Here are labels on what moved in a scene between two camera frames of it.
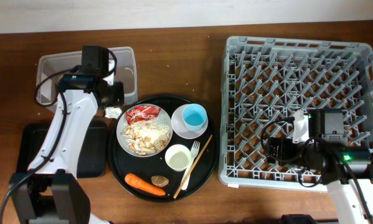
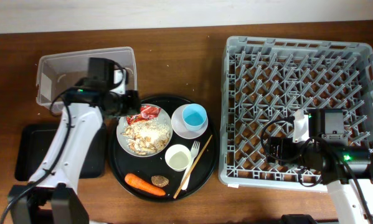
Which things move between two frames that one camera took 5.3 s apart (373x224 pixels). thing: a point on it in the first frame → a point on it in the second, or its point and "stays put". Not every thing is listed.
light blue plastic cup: (193, 116) stays put
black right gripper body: (288, 150) stays put
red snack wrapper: (142, 113) stays put
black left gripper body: (116, 94) → (126, 103)
